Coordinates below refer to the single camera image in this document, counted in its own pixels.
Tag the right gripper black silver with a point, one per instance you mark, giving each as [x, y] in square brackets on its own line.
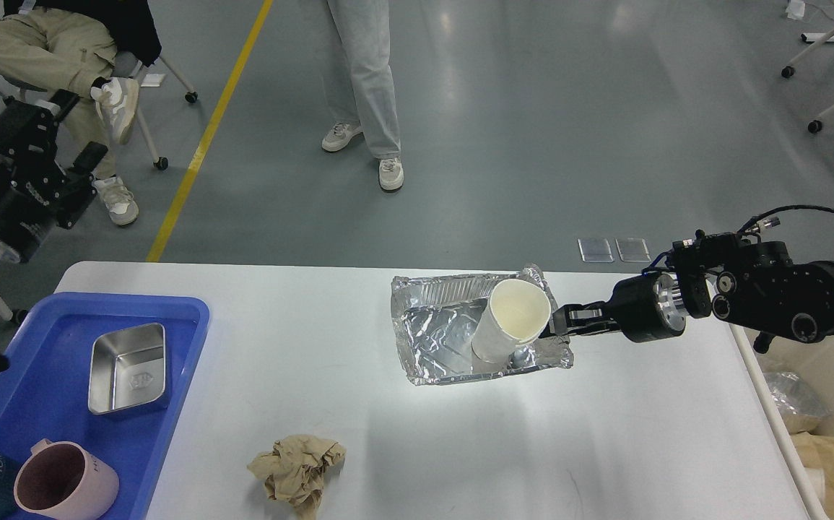
[652, 306]

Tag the white paper cup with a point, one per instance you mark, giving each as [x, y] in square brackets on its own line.
[516, 314]

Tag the aluminium foil tray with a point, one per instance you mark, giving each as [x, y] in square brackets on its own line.
[435, 318]

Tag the stainless steel rectangular container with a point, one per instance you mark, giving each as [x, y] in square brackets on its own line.
[130, 372]

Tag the pink mug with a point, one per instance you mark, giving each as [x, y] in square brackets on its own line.
[62, 480]

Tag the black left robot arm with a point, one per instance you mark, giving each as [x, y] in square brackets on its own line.
[36, 193]

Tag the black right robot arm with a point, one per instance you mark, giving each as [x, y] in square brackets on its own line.
[738, 278]

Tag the clear floor marker plate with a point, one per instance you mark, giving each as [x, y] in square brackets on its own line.
[633, 250]

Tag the white plastic bin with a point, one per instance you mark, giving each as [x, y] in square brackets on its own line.
[815, 364]

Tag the standing person grey jeans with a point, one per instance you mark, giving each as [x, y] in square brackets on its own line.
[354, 50]

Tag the blue plastic tray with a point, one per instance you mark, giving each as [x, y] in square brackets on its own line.
[43, 394]

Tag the seated person khaki trousers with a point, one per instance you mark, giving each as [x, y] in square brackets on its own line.
[73, 46]

